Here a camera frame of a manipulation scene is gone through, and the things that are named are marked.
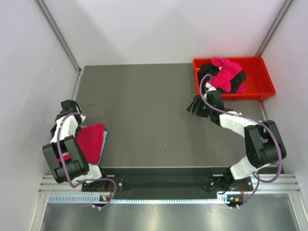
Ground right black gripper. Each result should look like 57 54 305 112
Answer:
187 95 214 118

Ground pink t shirt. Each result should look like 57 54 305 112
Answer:
57 123 105 165

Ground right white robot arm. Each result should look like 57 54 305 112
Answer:
187 90 287 191

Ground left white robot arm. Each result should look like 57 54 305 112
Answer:
42 100 109 191

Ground red plastic bin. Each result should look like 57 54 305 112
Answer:
192 56 276 102

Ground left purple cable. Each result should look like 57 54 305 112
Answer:
56 103 117 210

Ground purple cable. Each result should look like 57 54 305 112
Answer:
200 74 282 210
56 103 117 210

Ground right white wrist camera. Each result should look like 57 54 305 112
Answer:
205 82 217 92

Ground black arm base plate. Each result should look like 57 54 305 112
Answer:
81 167 244 193

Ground grey slotted cable duct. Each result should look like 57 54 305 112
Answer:
48 194 243 205

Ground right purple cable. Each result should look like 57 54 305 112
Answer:
200 74 282 210

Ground aluminium frame rail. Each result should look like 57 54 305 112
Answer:
38 174 301 194

